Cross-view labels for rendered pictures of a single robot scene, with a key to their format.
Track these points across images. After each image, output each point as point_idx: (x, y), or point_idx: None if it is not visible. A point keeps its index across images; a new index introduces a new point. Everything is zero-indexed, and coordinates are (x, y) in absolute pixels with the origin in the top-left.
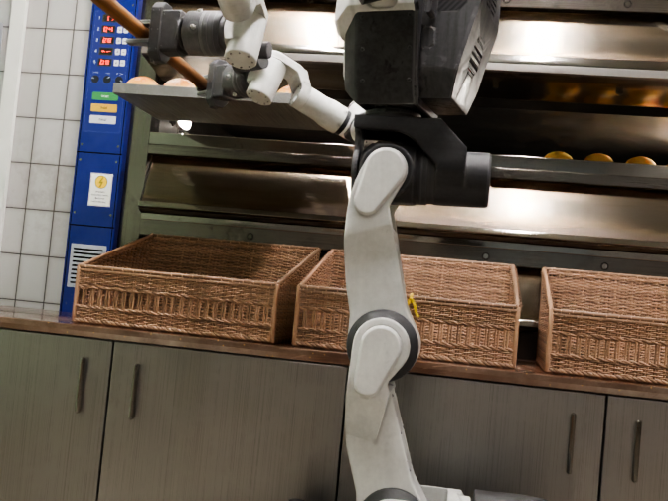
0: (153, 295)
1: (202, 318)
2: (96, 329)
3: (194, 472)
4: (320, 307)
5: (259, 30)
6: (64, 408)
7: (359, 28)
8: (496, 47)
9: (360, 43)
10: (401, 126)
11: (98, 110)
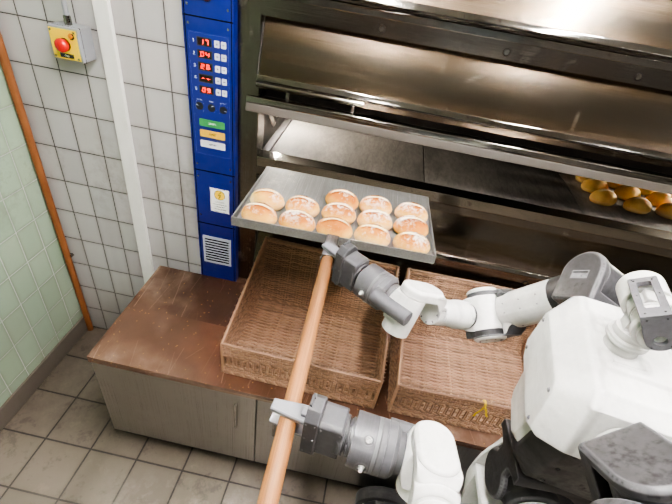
0: (271, 284)
1: (321, 388)
2: (243, 393)
3: (316, 457)
4: (412, 397)
5: None
6: (225, 420)
7: (564, 460)
8: (605, 128)
9: (558, 466)
10: (563, 493)
11: (208, 136)
